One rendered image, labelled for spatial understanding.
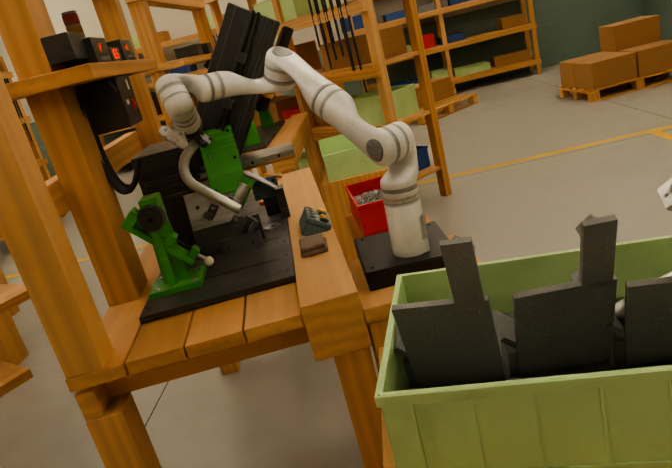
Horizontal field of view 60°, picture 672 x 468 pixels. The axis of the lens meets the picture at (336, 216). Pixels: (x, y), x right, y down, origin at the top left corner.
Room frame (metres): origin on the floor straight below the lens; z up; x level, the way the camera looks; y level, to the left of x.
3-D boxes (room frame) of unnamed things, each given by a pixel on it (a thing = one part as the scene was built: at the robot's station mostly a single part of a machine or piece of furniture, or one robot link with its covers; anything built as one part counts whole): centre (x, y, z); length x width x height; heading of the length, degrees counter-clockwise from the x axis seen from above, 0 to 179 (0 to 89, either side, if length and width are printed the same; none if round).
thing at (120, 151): (1.94, 0.75, 1.23); 1.30 x 0.05 x 0.09; 3
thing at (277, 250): (1.96, 0.38, 0.89); 1.10 x 0.42 x 0.02; 3
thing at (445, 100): (8.54, -1.75, 0.22); 1.20 x 0.80 x 0.44; 124
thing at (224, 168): (1.89, 0.31, 1.17); 0.13 x 0.12 x 0.20; 3
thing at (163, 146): (2.06, 0.52, 1.07); 0.30 x 0.18 x 0.34; 3
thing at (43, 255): (1.94, 0.68, 1.36); 1.49 x 0.09 x 0.97; 3
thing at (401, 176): (1.38, -0.17, 1.15); 0.09 x 0.09 x 0.17; 36
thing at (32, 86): (1.95, 0.64, 1.52); 0.90 x 0.25 x 0.04; 3
